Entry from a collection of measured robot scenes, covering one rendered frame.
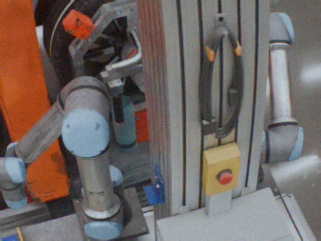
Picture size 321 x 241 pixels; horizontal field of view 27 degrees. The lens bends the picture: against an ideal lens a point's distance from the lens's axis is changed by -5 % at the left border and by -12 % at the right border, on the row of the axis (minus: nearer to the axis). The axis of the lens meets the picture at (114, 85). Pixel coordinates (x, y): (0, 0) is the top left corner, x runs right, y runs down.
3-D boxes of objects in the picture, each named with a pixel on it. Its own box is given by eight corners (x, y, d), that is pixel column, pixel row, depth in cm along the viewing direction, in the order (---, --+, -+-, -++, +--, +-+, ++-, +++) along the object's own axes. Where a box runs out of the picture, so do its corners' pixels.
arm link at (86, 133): (125, 210, 221) (107, 83, 185) (124, 244, 210) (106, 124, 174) (87, 211, 222) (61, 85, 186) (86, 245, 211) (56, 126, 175)
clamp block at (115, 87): (115, 79, 273) (115, 68, 270) (124, 94, 267) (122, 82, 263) (103, 82, 272) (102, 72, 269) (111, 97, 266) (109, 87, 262)
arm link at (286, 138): (261, 166, 232) (251, 19, 245) (300, 162, 230) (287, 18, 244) (266, 162, 220) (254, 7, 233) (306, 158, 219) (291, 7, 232)
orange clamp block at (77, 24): (89, 16, 277) (72, 8, 272) (95, 27, 271) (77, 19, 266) (78, 30, 279) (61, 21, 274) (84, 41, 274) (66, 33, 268)
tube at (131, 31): (135, 34, 280) (132, 12, 274) (153, 62, 266) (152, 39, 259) (92, 46, 277) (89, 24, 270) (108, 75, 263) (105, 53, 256)
